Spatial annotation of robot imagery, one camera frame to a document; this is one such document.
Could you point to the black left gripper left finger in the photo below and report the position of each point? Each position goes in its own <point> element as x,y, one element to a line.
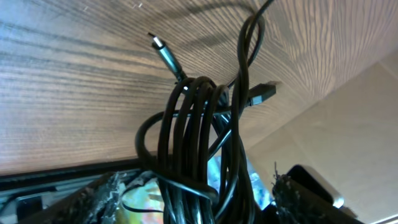
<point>98,202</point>

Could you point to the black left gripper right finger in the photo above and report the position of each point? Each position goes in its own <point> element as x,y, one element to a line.
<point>296,204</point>

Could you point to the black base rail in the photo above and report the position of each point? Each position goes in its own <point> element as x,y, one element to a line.
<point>28,183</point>

